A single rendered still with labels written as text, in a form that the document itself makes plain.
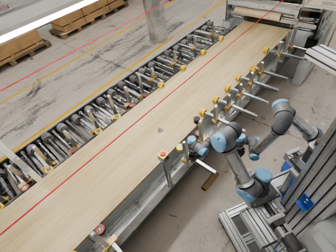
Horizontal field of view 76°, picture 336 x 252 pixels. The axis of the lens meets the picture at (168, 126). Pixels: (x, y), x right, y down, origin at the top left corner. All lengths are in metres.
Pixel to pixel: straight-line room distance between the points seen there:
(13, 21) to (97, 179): 1.47
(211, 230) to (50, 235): 1.63
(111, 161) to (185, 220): 1.15
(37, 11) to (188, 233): 2.42
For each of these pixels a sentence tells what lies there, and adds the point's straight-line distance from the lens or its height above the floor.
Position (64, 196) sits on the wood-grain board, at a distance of 2.26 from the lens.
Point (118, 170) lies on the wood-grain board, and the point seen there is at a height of 0.90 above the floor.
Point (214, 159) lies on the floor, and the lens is 3.16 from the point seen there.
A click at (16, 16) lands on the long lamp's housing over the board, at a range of 1.17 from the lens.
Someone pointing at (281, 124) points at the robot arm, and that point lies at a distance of 1.62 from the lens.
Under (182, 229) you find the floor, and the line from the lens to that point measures 2.76.
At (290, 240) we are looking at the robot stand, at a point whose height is 0.99.
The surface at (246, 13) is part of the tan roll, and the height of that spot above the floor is 1.05.
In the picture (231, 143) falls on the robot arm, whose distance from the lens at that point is 1.39.
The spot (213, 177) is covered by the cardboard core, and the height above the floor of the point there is 0.08.
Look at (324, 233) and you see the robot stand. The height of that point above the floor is 1.23.
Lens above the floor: 2.64
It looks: 47 degrees down
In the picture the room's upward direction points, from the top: 11 degrees counter-clockwise
